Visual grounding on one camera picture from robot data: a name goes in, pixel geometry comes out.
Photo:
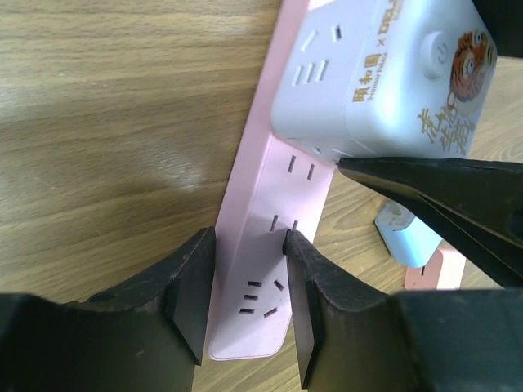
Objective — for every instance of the blue usb charger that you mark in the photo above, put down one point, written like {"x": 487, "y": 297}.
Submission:
{"x": 408, "y": 239}

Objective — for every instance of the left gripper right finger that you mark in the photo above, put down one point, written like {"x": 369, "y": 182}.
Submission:
{"x": 352, "y": 337}

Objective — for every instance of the pink power strip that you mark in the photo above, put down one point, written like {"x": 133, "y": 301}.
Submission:
{"x": 273, "y": 187}

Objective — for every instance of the white cube socket adapter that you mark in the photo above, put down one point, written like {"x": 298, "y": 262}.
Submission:
{"x": 386, "y": 78}

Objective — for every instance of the pink usb charger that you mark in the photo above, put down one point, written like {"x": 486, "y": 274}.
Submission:
{"x": 444, "y": 271}

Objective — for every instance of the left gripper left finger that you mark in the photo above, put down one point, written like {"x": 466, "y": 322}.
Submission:
{"x": 144, "y": 334}

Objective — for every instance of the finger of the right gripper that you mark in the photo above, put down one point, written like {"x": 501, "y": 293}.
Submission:
{"x": 474, "y": 205}

